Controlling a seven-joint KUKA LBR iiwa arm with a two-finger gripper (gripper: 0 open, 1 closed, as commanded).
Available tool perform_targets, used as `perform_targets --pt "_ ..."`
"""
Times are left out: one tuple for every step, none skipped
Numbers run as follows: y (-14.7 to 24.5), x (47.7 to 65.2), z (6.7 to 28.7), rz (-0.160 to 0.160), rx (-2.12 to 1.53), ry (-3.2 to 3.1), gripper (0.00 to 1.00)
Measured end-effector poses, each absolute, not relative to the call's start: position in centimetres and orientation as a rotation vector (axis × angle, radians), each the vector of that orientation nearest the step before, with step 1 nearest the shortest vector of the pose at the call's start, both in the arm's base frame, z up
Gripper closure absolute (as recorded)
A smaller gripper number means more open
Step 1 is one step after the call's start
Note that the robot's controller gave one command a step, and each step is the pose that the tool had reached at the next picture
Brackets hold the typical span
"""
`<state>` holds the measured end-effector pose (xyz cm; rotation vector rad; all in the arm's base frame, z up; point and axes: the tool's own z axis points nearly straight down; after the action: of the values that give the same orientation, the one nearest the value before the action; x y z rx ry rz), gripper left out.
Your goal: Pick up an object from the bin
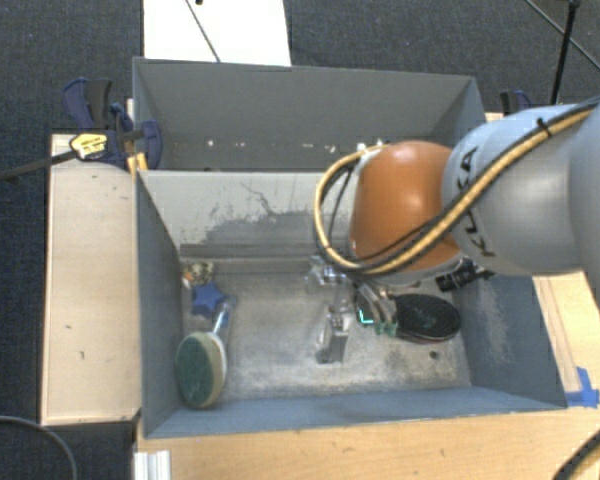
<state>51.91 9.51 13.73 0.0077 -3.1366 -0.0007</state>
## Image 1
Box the grey metal bin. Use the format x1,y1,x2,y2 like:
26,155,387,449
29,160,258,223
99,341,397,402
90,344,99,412
131,56,569,440

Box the blue star-shaped toy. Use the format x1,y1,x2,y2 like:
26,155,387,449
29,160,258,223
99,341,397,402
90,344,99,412
191,281,231,319

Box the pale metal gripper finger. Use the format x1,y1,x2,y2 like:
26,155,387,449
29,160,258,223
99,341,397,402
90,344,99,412
315,310,353,365
307,260,354,294

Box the black cylinder on white bracket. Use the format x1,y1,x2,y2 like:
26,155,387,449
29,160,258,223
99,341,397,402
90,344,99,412
435,261,487,293

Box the pale wood board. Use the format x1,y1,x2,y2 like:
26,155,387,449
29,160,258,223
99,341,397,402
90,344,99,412
39,132,144,427

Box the clear plastic bottle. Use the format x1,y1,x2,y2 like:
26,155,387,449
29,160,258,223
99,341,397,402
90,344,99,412
207,295,238,344

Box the black round disc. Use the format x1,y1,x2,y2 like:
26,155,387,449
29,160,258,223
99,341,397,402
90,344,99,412
392,294,463,343

